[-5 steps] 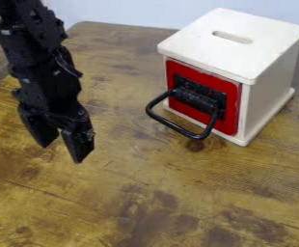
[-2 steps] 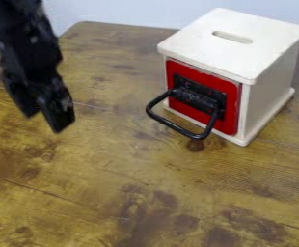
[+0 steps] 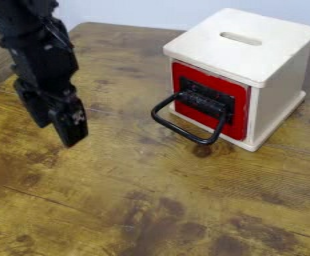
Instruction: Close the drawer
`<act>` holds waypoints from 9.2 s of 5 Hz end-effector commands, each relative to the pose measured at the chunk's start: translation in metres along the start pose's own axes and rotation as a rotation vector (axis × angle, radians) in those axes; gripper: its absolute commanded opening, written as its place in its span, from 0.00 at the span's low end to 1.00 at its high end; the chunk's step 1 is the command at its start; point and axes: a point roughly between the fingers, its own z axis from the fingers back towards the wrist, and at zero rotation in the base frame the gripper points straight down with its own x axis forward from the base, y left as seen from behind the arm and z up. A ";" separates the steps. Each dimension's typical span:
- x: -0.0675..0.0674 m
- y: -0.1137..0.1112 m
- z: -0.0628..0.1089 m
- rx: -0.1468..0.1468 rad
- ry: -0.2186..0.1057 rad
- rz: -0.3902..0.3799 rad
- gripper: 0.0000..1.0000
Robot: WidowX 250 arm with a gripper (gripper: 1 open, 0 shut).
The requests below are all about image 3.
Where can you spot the white wooden box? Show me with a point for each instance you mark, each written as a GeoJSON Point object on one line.
{"type": "Point", "coordinates": [262, 53]}

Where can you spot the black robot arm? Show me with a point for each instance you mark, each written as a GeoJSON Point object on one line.
{"type": "Point", "coordinates": [30, 18]}

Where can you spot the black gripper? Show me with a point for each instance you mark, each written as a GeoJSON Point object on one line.
{"type": "Point", "coordinates": [45, 66]}

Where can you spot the black metal drawer handle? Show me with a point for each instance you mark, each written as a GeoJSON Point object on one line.
{"type": "Point", "coordinates": [179, 128]}

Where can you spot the red drawer front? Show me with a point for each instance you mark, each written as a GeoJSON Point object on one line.
{"type": "Point", "coordinates": [237, 127]}

